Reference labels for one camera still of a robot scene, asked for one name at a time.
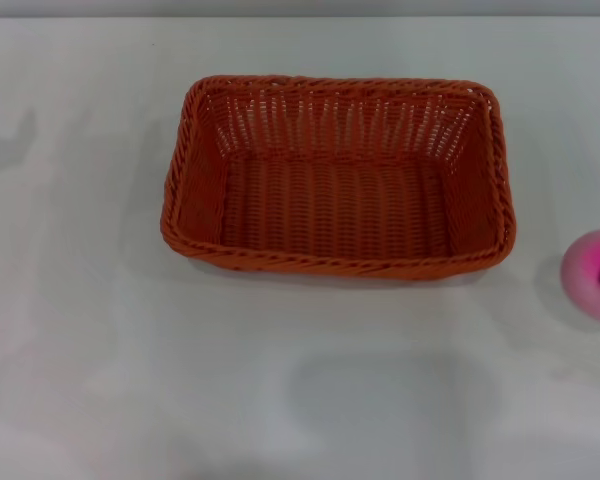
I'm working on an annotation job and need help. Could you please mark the orange woven plastic basket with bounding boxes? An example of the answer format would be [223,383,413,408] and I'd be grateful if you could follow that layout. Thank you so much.
[158,74,517,281]

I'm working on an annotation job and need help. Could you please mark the pink and white ball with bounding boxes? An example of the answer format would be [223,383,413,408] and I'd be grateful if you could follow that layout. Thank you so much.
[559,227,600,321]

